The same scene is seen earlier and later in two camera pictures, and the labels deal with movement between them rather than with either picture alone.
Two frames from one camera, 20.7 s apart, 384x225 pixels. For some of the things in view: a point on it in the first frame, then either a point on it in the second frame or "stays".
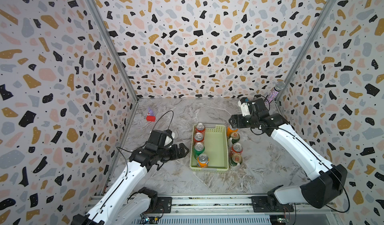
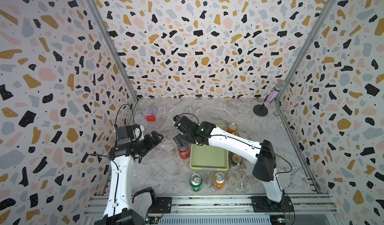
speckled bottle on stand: (279, 86) stays
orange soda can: (203, 160) → (219, 179)
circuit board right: (278, 219) stays
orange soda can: (230, 130) stays
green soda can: (199, 148) → (196, 182)
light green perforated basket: (216, 147) stays
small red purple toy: (151, 116) stays
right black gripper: (239, 117) → (178, 139)
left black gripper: (182, 154) → (150, 144)
